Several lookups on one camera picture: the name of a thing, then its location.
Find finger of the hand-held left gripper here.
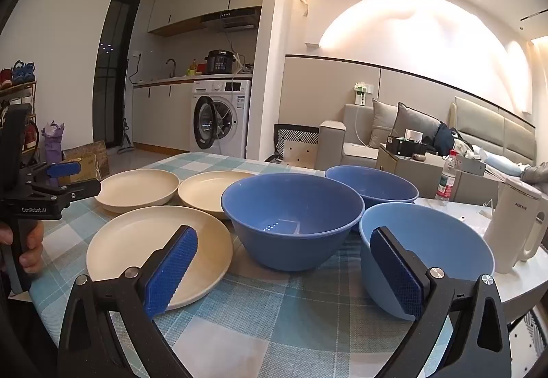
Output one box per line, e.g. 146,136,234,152
32,161,82,187
31,178,102,202

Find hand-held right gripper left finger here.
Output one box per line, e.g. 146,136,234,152
58,225,198,378

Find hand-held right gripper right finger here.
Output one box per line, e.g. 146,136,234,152
369,226,512,378

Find cream plate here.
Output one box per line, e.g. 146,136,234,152
87,205,234,311
94,169,180,214
177,171,258,220

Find light blue bowl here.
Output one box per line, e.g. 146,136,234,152
359,202,496,321

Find dark blue bowl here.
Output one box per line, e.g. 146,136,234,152
324,165,419,211
221,172,365,272

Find person's left hand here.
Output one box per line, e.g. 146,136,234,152
0,219,45,275

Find cardboard box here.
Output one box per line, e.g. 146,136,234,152
58,155,103,186

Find purple bag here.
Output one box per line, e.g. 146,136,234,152
42,120,66,164

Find brown patterned board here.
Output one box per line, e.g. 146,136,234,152
64,141,110,179

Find shoe rack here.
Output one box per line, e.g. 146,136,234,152
0,80,40,168

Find blue shoes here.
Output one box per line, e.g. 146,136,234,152
12,60,36,84

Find beige side cabinet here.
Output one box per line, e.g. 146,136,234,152
377,144,489,201

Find clear water bottle red label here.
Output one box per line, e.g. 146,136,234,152
435,149,458,203

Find teal checked tablecloth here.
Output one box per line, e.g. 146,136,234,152
26,152,457,378

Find dark glass door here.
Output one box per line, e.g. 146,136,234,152
92,0,141,147

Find white kitchen counter cabinet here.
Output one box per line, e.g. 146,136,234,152
132,76,193,149

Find white electric kettle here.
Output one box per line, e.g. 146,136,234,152
483,176,548,275

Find black box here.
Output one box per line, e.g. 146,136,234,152
385,136,426,157

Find white flat box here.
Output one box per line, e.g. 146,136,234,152
456,155,487,177

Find white dotted cushion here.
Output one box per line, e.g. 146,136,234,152
509,309,548,364

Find grey sofa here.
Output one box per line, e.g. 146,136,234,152
319,104,454,171

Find dark blue bag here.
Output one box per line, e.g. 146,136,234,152
434,122,455,153

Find grey cushion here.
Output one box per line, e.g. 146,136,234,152
387,102,441,151
370,99,401,147

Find black patterned chair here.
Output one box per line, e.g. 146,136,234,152
265,124,321,168

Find grey duvet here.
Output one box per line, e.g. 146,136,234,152
520,161,548,186

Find white washing machine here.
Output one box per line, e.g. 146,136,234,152
189,79,252,159

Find bed with padded headboard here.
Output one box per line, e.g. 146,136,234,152
447,96,548,186

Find black pressure cooker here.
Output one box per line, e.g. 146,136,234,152
204,50,234,75

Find range hood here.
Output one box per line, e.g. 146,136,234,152
200,6,262,33

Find wall socket with green charger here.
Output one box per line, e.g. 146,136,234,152
353,82,372,107

